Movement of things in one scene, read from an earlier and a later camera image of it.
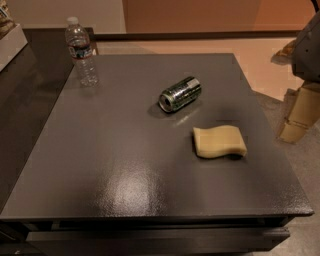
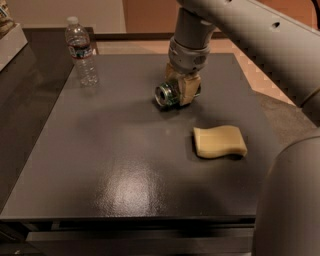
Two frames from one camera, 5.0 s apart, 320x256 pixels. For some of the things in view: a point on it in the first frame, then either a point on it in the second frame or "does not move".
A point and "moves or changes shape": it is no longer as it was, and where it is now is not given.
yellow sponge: (216, 141) does not move
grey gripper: (308, 50) → (187, 59)
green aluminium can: (180, 94) moves or changes shape
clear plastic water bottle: (80, 45) does not move
